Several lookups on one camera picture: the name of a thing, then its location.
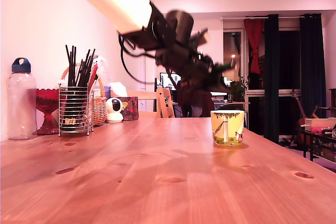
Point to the clear bottle with blue cap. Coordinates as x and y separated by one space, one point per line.
21 103

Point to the green potted plant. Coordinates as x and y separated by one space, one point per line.
237 90

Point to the maroon jacket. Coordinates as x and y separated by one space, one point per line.
194 103

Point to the tied red curtain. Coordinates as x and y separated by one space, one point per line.
254 32

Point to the light wooden chair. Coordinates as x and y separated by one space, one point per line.
142 95

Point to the white tissue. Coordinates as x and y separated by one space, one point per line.
118 89

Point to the wooden high chair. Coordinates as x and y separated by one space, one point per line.
163 103

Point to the computer monitor with windows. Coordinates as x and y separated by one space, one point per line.
164 81

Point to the small white round camera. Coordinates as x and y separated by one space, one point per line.
114 115

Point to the grey office chair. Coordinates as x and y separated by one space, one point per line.
197 112

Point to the black chopstick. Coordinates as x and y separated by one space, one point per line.
68 61
88 62
74 64

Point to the wide black curtain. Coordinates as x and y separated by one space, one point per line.
312 64

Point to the black side table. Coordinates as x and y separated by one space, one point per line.
311 150

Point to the narrow black curtain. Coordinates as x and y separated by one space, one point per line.
271 77

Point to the white instant camera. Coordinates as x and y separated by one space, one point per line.
334 130

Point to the pale wooden box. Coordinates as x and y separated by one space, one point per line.
320 122

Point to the acoustic guitar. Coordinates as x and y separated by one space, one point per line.
299 104

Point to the floral tissue box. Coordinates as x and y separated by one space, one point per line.
130 110

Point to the bright white computer monitor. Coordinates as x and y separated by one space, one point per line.
218 94

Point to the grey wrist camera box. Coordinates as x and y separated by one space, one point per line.
203 37

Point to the white plastic bag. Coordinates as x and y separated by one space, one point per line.
104 73

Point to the yellow illustrated cup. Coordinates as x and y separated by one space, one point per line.
227 129

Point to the dark board game box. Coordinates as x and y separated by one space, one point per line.
326 148

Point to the pink object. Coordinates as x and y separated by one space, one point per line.
317 129

